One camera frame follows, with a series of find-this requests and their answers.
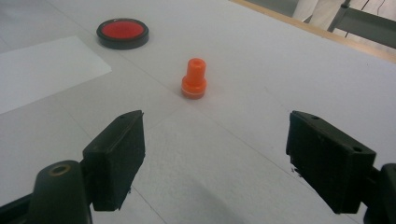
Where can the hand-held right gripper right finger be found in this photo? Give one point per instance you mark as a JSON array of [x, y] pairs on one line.
[[327, 165]]

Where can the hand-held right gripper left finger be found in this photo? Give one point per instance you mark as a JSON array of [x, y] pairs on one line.
[[115, 161]]

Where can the orange stamp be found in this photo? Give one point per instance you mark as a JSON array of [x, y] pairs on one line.
[[194, 81]]

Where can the red round disc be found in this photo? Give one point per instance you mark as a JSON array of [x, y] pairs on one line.
[[123, 31]]

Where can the white table cover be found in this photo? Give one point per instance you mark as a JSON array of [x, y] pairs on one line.
[[249, 77]]

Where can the white paper sheet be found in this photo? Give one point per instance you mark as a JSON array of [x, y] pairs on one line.
[[40, 71]]

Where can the wooden table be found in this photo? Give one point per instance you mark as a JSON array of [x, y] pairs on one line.
[[311, 29]]

